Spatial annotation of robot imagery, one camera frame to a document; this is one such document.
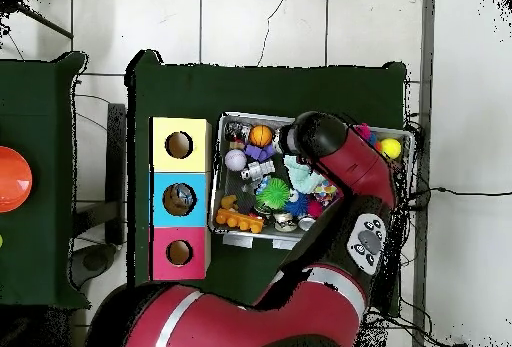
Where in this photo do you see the pink spiky ball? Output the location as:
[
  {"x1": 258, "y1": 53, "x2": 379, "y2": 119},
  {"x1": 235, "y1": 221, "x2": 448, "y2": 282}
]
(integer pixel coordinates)
[{"x1": 356, "y1": 122, "x2": 377, "y2": 145}]

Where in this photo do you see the white ball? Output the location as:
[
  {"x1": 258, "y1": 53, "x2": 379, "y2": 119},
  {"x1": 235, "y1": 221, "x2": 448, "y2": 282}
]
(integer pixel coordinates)
[{"x1": 223, "y1": 148, "x2": 249, "y2": 172}]

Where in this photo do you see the small orange basketball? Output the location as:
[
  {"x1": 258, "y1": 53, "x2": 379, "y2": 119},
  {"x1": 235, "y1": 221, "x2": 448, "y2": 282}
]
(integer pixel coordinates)
[{"x1": 248, "y1": 124, "x2": 275, "y2": 149}]

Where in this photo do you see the wooden box with three holes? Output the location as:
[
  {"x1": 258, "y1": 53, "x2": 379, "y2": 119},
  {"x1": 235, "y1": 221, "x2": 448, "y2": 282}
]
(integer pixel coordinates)
[{"x1": 149, "y1": 115, "x2": 214, "y2": 283}]

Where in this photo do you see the green spiky ball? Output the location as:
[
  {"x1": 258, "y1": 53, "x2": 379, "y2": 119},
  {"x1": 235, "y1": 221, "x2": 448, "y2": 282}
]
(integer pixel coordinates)
[{"x1": 255, "y1": 176, "x2": 293, "y2": 215}]

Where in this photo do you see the orange disc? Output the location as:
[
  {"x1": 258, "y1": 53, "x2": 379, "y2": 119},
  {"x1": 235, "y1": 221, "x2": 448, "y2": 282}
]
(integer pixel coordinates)
[{"x1": 0, "y1": 145, "x2": 34, "y2": 214}]

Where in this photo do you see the green side table cloth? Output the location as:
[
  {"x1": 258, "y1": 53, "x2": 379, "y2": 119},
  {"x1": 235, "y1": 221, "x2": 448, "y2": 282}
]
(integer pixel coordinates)
[{"x1": 0, "y1": 50, "x2": 91, "y2": 311}]

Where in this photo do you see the orange rubber toy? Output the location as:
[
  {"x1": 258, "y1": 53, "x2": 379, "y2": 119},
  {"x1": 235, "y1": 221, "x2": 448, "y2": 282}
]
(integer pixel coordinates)
[{"x1": 214, "y1": 206, "x2": 266, "y2": 236}]

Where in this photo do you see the mint green cloth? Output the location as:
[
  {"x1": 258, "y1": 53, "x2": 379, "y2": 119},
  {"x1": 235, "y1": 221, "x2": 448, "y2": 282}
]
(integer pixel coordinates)
[{"x1": 283, "y1": 154, "x2": 326, "y2": 196}]

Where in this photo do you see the clear mesh bin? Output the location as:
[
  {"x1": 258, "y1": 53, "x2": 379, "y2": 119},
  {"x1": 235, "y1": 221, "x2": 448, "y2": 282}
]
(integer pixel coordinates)
[{"x1": 208, "y1": 112, "x2": 417, "y2": 253}]

